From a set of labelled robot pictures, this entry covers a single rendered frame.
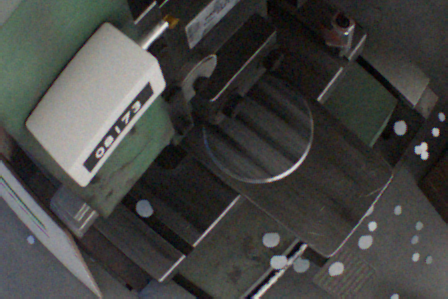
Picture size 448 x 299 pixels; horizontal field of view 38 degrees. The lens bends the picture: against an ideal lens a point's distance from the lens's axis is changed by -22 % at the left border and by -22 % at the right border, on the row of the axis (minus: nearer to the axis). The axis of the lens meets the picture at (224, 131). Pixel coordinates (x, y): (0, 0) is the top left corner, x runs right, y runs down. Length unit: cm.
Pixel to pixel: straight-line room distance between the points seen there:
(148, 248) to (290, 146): 22
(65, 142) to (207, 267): 69
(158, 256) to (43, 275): 82
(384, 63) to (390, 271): 72
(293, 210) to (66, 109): 57
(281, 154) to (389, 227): 84
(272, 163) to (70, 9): 61
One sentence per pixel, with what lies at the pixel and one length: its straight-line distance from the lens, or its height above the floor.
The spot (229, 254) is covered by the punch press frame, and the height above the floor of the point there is 64.
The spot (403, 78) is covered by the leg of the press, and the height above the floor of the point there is 64.
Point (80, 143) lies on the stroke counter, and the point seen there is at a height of 134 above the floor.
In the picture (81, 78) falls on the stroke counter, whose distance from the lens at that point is 37.
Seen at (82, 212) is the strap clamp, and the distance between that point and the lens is 97.
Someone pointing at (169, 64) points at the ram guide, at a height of 116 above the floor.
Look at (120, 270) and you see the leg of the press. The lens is 108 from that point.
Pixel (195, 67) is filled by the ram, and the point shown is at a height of 102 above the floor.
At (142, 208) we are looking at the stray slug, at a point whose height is 71.
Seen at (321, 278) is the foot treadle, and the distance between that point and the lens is 152.
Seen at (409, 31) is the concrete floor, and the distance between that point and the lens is 186.
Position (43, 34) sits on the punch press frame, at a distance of 33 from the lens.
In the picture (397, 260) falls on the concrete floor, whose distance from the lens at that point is 171.
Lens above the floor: 167
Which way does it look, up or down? 75 degrees down
